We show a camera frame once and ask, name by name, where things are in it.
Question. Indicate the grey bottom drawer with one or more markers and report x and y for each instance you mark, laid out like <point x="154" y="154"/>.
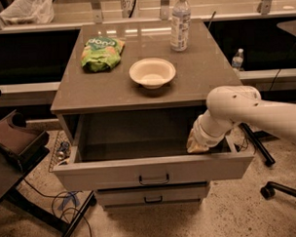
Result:
<point x="192" y="192"/>

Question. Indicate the green chip bag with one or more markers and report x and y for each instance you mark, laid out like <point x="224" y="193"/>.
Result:
<point x="102" y="53"/>

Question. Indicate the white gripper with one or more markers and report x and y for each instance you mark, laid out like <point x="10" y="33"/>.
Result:
<point x="199" y="133"/>

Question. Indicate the black office chair base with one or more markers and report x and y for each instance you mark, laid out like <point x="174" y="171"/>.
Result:
<point x="269" y="190"/>

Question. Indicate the dark chair at left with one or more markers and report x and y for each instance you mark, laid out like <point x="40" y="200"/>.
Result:
<point x="21" y="150"/>

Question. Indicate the grey drawer cabinet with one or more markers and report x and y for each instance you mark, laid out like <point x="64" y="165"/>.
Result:
<point x="199" y="69"/>

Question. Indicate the grey top drawer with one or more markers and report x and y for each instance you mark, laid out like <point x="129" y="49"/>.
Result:
<point x="144" y="148"/>

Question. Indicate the white plastic bag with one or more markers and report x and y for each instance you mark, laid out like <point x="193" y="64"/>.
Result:
<point x="28" y="12"/>

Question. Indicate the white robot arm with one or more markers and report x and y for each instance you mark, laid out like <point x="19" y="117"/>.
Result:
<point x="229" y="106"/>

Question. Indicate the white paper bowl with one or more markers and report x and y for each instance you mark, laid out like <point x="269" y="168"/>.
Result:
<point x="152" y="73"/>

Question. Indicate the small water bottle behind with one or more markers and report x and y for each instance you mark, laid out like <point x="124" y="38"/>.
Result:
<point x="237" y="59"/>

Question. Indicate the grey drawer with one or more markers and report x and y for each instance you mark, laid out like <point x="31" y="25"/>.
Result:
<point x="192" y="192"/>
<point x="144" y="148"/>

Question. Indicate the blue tape on floor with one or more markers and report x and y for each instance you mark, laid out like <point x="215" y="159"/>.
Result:
<point x="69" y="199"/>

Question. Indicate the wire basket with clutter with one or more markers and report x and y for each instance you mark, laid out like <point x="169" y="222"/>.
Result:
<point x="61" y="150"/>

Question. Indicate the clear water bottle on cabinet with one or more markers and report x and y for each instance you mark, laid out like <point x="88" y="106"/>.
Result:
<point x="180" y="24"/>

